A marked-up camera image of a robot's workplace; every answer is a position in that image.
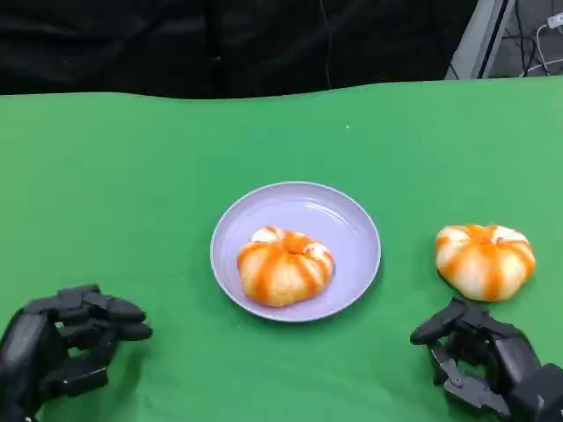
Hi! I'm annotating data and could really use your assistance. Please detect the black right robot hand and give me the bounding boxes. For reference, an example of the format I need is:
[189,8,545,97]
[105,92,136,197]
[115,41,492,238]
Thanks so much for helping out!
[409,297,545,418]

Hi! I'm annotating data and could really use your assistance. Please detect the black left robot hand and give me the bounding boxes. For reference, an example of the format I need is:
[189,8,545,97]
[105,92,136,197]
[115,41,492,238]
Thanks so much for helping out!
[0,284,154,422]

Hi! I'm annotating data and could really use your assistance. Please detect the orange and white bread roll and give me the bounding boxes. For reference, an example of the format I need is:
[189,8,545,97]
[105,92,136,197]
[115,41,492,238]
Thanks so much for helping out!
[237,225,334,308]
[435,223,537,302]

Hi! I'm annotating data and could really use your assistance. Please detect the lilac plate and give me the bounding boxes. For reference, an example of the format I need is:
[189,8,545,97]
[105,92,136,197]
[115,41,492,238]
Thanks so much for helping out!
[209,180,382,324]

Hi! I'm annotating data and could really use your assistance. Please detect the black backdrop cloth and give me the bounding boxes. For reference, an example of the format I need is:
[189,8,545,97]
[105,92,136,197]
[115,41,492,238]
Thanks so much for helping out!
[0,0,479,100]

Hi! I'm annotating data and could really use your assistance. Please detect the white cable with plug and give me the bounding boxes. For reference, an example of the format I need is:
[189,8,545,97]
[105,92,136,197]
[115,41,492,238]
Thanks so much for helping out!
[523,13,563,78]

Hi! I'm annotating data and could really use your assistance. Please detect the grey metal frame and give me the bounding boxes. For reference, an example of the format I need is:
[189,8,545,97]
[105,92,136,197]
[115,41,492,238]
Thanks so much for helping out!
[443,0,515,81]

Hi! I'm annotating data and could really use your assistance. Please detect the black floor cables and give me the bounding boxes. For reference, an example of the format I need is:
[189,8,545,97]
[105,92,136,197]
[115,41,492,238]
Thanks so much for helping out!
[501,0,545,78]

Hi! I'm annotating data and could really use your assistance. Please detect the thin black hanging cable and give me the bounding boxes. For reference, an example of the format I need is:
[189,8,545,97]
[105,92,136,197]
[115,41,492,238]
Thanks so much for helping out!
[319,0,334,89]

